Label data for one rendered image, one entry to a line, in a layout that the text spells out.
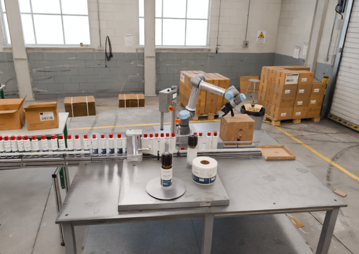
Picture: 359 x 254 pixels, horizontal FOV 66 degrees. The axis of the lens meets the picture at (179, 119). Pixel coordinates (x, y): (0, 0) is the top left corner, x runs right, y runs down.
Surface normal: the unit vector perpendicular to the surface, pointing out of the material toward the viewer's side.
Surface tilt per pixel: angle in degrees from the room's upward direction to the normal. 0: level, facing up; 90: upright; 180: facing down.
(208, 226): 90
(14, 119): 90
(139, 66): 90
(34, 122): 90
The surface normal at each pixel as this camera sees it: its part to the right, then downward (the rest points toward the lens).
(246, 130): 0.14, 0.34
